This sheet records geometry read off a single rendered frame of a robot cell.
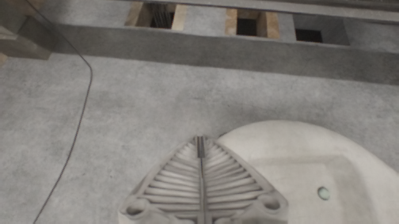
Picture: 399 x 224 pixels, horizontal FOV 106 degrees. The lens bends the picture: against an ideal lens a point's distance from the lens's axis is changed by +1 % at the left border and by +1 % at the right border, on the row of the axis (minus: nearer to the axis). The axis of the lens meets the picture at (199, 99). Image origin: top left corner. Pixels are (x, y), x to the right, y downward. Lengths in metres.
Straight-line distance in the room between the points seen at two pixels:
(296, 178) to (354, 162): 0.13
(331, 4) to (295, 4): 0.11
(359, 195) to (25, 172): 1.19
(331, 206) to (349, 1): 0.58
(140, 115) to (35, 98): 0.58
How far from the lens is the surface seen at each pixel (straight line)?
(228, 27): 1.08
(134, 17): 1.20
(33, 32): 1.23
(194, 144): 0.16
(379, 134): 1.15
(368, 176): 0.54
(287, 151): 0.44
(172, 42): 1.00
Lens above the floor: 0.74
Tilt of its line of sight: 69 degrees down
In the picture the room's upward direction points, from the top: straight up
